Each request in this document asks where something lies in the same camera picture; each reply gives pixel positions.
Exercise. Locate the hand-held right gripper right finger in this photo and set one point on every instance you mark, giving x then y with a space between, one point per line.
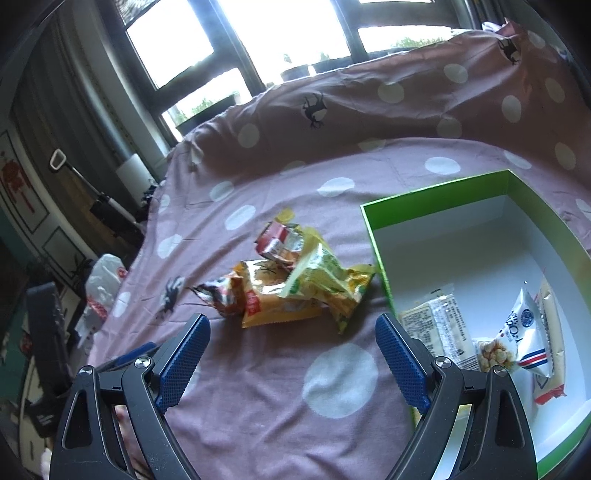
401 364

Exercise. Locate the white lampshade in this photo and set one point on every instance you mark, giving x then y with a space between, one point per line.
131 177

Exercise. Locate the white stick vacuum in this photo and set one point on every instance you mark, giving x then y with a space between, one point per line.
111 201

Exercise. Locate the small round flower pot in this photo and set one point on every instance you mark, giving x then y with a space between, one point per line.
294 73

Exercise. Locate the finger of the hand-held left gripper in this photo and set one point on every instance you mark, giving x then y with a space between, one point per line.
124 357

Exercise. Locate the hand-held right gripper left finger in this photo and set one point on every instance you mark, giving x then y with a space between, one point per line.
182 360

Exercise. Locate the pale yellow-green snack packet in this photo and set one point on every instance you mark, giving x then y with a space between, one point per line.
323 277

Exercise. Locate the long dark planter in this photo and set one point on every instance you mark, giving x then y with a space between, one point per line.
205 113
334 65

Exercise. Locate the white red plastic bag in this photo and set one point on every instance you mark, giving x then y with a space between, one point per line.
104 277

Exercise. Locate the orange snack bag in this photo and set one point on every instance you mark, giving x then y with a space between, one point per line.
221 293

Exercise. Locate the pink dotted bedsheet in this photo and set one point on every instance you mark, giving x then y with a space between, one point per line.
277 392

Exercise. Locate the grey curtain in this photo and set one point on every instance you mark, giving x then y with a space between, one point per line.
92 115

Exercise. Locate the red white snack packet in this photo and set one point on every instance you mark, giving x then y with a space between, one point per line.
551 318

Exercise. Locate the red framed wall hanging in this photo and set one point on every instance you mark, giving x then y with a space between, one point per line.
16 184

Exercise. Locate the white puffed snack packet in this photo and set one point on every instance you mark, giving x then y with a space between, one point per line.
526 332

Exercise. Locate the clear cracker packet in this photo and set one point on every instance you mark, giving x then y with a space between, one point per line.
438 323

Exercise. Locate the green cardboard box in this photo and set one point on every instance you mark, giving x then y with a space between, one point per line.
461 258

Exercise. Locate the long yellow snack packet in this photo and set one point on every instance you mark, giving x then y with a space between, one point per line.
277 309

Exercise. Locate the dark framed window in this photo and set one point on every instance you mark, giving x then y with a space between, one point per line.
277 27

